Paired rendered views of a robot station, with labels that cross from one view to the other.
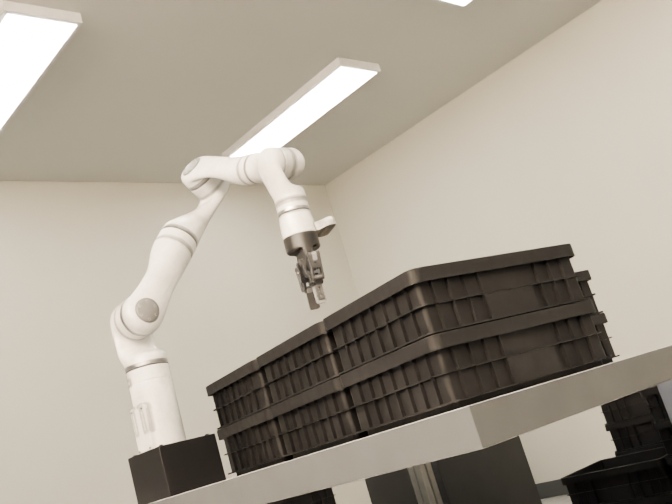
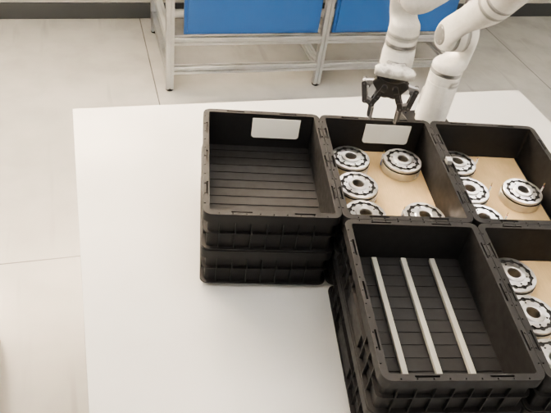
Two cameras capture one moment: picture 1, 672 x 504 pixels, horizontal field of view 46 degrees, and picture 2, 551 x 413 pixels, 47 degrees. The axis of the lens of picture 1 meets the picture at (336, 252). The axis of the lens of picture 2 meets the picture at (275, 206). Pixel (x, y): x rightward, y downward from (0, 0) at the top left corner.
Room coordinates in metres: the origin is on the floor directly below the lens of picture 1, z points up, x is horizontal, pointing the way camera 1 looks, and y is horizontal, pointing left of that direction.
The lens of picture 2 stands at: (2.00, -1.24, 1.82)
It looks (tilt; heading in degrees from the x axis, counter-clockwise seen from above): 41 degrees down; 114
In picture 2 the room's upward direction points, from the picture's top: 9 degrees clockwise
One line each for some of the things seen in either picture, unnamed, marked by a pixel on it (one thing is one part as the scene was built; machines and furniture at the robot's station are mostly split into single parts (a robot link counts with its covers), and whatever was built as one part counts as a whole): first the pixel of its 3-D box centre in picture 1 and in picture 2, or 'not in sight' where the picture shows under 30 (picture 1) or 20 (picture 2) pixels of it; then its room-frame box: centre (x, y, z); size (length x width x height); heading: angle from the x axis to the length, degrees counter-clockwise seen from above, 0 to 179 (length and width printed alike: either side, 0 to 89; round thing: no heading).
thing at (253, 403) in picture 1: (306, 383); (498, 188); (1.97, 0.16, 0.87); 0.40 x 0.30 x 0.11; 125
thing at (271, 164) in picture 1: (282, 181); (407, 9); (1.64, 0.07, 1.27); 0.09 x 0.07 x 0.15; 132
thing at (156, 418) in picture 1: (156, 407); (437, 96); (1.70, 0.46, 0.89); 0.09 x 0.09 x 0.17; 45
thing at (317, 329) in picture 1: (364, 330); (389, 167); (1.72, -0.01, 0.92); 0.40 x 0.30 x 0.02; 125
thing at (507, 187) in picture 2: not in sight; (522, 191); (2.03, 0.20, 0.86); 0.10 x 0.10 x 0.01
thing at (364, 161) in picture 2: not in sight; (350, 157); (1.61, 0.04, 0.86); 0.10 x 0.10 x 0.01
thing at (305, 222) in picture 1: (304, 221); (398, 55); (1.66, 0.05, 1.17); 0.11 x 0.09 x 0.06; 109
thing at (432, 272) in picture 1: (448, 287); (266, 162); (1.48, -0.18, 0.92); 0.40 x 0.30 x 0.02; 125
